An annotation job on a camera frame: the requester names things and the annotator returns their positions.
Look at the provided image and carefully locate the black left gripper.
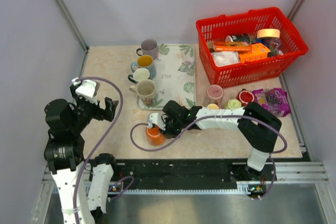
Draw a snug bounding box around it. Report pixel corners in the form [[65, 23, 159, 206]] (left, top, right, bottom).
[[69, 84, 118, 132]]

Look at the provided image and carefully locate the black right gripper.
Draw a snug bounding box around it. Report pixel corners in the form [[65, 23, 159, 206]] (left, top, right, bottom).
[[159, 116, 184, 137]]

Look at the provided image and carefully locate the orange mug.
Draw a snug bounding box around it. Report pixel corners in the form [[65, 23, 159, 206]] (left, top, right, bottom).
[[145, 126, 166, 146]]

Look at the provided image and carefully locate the cream floral mug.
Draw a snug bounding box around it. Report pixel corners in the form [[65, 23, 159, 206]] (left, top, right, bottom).
[[129, 79, 157, 106]]

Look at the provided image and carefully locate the dark green mug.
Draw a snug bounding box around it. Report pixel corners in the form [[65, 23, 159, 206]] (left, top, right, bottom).
[[128, 68, 150, 84]]

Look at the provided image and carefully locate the light blue butterfly mug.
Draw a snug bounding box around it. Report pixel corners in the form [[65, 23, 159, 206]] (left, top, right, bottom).
[[130, 55, 156, 79]]

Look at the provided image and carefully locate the lilac purple mug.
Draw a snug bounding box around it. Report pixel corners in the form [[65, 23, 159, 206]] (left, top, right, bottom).
[[136, 39, 159, 60]]

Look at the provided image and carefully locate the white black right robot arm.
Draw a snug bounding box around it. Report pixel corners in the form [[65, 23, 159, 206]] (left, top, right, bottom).
[[149, 100, 282, 180]]

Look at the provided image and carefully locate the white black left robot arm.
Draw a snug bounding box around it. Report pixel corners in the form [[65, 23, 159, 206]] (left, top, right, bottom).
[[44, 97, 119, 223]]

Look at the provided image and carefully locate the yellow mug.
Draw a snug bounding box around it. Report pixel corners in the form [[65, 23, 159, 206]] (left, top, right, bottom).
[[206, 103, 219, 110]]

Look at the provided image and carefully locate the pink ghost pattern mug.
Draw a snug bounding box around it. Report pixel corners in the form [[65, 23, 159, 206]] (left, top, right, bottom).
[[203, 84, 224, 109]]

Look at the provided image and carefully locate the lime green faceted mug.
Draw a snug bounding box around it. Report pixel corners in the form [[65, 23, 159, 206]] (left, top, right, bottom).
[[224, 99, 242, 110]]

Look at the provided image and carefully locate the red mug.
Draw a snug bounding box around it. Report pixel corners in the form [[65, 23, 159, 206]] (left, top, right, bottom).
[[236, 89, 255, 106]]

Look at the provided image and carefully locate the floral white serving tray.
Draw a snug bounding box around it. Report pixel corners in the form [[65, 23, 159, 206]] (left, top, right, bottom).
[[136, 44, 196, 110]]

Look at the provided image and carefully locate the white plastic bag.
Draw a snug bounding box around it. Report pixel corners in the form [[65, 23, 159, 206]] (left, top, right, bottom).
[[211, 51, 240, 67]]

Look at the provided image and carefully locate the orange rectangular box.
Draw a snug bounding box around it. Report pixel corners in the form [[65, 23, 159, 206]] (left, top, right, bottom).
[[213, 42, 252, 52]]

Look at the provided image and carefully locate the red plastic basket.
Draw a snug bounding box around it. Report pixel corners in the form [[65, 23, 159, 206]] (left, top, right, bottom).
[[196, 7, 308, 88]]

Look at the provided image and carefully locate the purple snack packet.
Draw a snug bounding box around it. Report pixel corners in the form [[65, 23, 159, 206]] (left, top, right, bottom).
[[252, 88, 291, 117]]

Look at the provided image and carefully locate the black printed can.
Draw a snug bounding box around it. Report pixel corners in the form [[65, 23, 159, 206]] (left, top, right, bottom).
[[225, 34, 251, 44]]

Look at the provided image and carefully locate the orange snack box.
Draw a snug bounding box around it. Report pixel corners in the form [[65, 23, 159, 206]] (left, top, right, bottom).
[[239, 43, 270, 63]]

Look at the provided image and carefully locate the masking tape roll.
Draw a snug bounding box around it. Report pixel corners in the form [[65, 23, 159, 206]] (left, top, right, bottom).
[[257, 28, 280, 39]]

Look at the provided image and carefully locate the clear plastic bottle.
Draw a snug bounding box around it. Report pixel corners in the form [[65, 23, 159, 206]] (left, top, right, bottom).
[[263, 38, 284, 58]]

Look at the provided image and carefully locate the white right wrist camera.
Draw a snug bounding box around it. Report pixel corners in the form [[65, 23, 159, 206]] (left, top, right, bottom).
[[148, 113, 160, 129]]

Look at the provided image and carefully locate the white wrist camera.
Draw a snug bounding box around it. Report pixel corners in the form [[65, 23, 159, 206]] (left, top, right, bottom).
[[148, 113, 160, 129], [70, 78, 100, 105]]

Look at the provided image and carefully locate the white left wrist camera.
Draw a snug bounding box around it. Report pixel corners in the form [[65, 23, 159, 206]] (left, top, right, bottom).
[[70, 78, 100, 105]]

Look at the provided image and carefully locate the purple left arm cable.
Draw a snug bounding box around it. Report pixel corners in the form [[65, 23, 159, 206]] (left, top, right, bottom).
[[72, 76, 135, 224]]

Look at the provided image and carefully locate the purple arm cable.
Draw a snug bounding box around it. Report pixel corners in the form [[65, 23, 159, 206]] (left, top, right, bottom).
[[72, 76, 135, 224], [130, 115, 288, 200]]

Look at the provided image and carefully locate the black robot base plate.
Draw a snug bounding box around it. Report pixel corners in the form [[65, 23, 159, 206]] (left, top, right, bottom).
[[89, 158, 278, 190]]

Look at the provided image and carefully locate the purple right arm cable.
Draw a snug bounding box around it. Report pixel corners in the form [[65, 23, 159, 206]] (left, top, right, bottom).
[[130, 115, 288, 200]]

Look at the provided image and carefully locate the aluminium rail frame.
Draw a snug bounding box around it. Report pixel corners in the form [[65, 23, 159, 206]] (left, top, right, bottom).
[[31, 162, 336, 224]]

